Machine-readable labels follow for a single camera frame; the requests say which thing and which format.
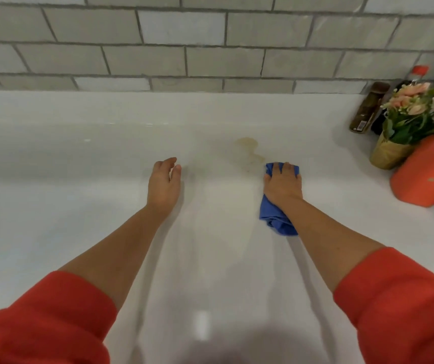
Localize red sleeve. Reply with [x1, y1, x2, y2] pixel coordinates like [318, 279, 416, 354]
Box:
[333, 247, 434, 364]
[0, 270, 118, 364]

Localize person's right forearm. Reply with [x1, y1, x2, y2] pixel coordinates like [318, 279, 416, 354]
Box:
[277, 197, 386, 292]

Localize large red plastic bottle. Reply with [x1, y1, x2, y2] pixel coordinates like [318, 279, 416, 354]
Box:
[389, 119, 434, 208]

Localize person's left hand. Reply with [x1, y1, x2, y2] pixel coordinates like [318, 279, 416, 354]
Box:
[147, 157, 182, 220]

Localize white countertop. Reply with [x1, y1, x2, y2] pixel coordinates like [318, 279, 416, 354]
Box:
[0, 89, 434, 364]

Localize blue cloth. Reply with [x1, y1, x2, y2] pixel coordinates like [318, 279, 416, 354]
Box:
[259, 162, 300, 237]

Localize person's right hand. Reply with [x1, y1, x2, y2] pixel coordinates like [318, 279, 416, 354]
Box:
[263, 162, 303, 211]

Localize artificial flowers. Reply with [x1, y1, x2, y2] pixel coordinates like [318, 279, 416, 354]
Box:
[370, 82, 434, 171]

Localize brown spice jar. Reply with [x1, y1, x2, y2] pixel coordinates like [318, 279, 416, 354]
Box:
[349, 81, 391, 134]

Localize person's left forearm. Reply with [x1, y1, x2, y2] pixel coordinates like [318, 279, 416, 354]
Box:
[59, 206, 168, 311]

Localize cola bottle with red cap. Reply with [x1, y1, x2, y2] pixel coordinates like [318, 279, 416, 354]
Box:
[370, 65, 430, 136]

